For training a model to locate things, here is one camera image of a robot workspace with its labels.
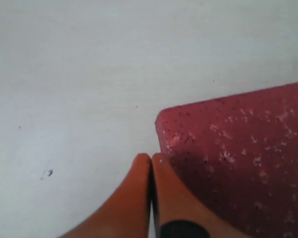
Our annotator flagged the speckled white-flecked red brick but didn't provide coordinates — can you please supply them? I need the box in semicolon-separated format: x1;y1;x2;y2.
155;83;298;238

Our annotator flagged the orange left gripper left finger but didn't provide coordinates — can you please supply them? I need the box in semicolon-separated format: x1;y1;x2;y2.
62;153;151;238

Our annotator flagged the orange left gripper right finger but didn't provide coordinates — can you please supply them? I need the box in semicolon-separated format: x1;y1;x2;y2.
151;153;241;238

